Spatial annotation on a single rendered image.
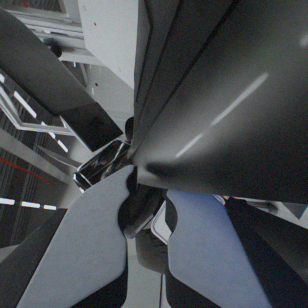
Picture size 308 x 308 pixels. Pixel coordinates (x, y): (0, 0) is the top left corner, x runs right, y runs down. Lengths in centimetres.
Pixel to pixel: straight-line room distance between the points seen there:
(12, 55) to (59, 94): 7
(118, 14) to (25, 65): 27
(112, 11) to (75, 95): 25
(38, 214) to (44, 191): 117
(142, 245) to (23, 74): 35
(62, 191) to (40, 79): 1251
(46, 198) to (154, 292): 770
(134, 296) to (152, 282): 61
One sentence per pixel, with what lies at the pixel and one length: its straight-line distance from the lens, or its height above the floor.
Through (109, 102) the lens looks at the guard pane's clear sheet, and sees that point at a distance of 139.
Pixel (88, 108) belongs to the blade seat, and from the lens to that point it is 36.
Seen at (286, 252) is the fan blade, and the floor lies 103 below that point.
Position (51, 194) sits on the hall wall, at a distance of 1296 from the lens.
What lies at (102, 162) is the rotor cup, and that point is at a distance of 29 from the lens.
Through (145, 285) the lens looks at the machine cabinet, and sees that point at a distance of 743.
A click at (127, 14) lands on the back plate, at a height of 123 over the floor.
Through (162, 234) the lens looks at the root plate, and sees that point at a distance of 31.
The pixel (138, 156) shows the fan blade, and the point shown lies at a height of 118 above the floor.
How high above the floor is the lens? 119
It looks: 5 degrees down
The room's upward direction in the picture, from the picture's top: 83 degrees counter-clockwise
